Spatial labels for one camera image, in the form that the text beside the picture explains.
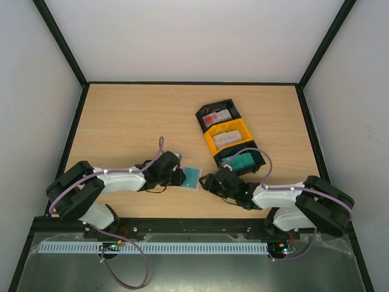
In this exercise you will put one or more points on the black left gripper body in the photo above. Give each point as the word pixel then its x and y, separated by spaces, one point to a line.
pixel 165 180

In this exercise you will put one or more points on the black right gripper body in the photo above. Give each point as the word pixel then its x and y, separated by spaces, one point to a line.
pixel 213 183

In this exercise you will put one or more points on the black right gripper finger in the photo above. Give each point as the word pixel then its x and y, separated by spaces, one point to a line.
pixel 207 184
pixel 207 178

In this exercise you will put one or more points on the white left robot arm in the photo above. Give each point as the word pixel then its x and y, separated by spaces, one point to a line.
pixel 73 195

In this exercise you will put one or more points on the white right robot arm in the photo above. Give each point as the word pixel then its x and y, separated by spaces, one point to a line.
pixel 313 203

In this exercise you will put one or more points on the teal card stack in bin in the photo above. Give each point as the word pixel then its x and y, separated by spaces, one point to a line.
pixel 240 163

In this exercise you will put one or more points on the black bin with teal cards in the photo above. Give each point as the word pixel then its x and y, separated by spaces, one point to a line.
pixel 241 148

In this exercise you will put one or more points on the pink patterned white card stack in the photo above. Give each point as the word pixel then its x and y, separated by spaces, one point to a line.
pixel 227 138

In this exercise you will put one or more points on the red patterned white card stack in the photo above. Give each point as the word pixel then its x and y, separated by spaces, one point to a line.
pixel 217 117

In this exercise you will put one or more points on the black bin with red cards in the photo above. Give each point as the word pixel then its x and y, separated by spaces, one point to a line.
pixel 215 107

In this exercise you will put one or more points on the yellow middle bin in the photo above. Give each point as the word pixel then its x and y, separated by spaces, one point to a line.
pixel 237 124

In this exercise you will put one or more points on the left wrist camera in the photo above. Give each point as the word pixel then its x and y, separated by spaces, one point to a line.
pixel 179 156

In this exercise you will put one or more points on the white slotted cable duct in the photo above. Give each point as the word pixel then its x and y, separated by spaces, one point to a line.
pixel 153 248

